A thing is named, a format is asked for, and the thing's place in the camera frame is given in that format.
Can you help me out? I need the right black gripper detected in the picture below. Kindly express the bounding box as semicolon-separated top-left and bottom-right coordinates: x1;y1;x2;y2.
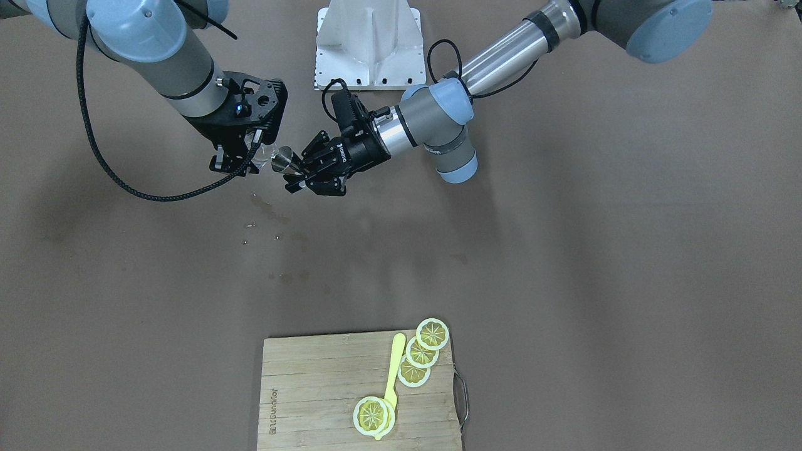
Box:
188;71;288;176

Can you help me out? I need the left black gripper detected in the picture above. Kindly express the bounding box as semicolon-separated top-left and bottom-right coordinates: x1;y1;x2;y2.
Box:
283;122;392;197

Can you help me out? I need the steel measuring jigger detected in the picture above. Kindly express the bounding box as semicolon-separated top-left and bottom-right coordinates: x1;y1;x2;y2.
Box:
270;146;304;176

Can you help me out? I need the clear glass cup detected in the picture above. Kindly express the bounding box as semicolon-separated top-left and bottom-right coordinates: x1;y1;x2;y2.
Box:
239;143;279;177

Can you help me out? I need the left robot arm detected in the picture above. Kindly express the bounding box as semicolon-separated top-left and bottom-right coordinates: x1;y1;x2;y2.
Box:
270;1;713;196

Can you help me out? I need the yellow plastic spoon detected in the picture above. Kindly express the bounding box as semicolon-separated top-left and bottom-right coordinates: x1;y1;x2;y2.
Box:
374;332;407;440

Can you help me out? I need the lemon slice middle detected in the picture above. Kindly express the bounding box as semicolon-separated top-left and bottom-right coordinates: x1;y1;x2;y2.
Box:
405;338;439;369

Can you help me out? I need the wooden cutting board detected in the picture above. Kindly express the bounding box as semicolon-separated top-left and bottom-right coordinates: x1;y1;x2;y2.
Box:
256;331;464;450

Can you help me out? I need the lemon slice on spoon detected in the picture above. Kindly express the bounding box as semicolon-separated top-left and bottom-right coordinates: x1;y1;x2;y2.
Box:
352;396;396;440

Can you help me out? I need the brown table mat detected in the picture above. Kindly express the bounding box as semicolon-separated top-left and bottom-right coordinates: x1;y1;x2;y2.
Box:
1;1;800;450

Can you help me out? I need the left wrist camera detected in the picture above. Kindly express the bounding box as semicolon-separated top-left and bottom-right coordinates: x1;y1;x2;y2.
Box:
330;90;370;138

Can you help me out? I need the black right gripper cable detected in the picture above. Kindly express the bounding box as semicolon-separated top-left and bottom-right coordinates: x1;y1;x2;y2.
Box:
75;0;264;202

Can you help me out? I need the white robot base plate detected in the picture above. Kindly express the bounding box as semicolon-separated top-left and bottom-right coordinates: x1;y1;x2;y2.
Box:
313;1;427;90

